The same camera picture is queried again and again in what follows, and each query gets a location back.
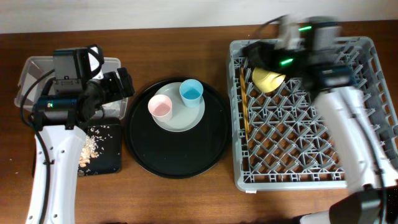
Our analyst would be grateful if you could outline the clear plastic bin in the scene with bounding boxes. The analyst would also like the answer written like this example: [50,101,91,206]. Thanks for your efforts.
[14,56,128,120]

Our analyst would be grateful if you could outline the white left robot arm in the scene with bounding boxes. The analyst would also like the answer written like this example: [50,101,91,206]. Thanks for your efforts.
[22,67,134,223]

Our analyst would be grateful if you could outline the pink plastic cup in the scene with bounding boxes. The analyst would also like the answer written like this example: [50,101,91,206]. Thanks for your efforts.
[147,95,173,123]

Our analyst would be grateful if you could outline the black rectangular tray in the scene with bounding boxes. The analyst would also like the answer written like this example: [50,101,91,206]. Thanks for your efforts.
[37,118,122,180]

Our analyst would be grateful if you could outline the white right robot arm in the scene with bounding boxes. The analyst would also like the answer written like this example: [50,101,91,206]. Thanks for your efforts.
[243,41,397,223]

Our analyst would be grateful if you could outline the grey dishwasher rack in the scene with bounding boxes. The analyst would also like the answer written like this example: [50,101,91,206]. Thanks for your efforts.
[227,37,397,192]

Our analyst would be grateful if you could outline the grey round plate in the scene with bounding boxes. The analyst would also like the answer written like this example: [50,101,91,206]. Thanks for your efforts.
[152,82,205,132]

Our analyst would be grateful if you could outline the food scraps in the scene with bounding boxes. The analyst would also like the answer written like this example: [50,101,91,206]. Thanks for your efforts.
[79,125,113,168]

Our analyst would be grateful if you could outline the yellow bowl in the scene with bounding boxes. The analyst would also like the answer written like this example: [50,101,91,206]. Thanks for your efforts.
[252,68,285,93]

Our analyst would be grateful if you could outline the blue plastic cup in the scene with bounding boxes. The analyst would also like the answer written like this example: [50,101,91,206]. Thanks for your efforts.
[179,79,203,108]

